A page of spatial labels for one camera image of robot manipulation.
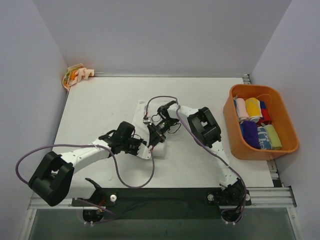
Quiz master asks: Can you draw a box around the white towel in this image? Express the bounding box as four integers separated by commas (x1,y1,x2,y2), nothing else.
131,99,168,159

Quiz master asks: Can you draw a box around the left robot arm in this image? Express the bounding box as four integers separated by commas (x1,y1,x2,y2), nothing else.
28,121,152,207

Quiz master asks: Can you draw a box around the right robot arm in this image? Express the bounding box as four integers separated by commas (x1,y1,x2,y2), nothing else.
143,98,247,205

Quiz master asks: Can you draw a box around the black base mat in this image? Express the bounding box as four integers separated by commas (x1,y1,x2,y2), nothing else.
79,199,247,223

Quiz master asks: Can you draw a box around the pink rolled towel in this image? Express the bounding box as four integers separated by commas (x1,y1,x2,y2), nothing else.
236,98,250,123

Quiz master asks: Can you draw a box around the crumpled orange cloth pile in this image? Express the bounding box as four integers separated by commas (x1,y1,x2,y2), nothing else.
61,63,95,92

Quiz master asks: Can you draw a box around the purple rolled towel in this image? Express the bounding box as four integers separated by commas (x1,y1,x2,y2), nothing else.
240,120,261,149

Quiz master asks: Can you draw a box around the yellow rolled towel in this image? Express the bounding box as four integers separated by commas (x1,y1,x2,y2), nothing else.
244,97,262,118

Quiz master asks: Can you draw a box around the blue patterned rolled towel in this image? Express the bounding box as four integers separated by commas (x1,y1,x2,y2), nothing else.
257,126,272,150

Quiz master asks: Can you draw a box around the red cloth in basket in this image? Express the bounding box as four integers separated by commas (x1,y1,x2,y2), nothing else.
257,101,272,127

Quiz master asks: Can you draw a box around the green rolled towel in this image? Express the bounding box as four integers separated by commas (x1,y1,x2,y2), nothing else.
264,124,282,150

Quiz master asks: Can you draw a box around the orange plastic basket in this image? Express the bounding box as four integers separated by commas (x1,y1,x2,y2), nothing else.
223,84,299,161

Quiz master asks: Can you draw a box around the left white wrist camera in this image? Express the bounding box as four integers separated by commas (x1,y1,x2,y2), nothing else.
136,143,152,160

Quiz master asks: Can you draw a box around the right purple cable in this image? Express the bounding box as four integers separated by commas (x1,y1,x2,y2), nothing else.
144,96,250,224

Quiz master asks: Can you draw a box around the aluminium frame rail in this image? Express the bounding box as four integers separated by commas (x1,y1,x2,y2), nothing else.
27,186,298,210

